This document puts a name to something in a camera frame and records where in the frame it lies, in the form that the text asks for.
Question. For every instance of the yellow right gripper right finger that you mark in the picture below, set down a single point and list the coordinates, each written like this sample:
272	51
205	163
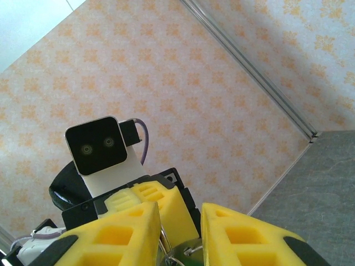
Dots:
249	243

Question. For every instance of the aluminium frame post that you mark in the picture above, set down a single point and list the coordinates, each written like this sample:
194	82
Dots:
253	66

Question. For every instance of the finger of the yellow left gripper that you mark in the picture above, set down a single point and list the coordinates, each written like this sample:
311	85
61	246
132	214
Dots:
122	202
174	210

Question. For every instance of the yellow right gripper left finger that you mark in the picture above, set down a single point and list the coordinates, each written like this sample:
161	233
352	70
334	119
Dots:
111	243

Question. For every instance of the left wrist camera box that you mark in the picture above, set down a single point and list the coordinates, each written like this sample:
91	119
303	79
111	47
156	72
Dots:
94	147

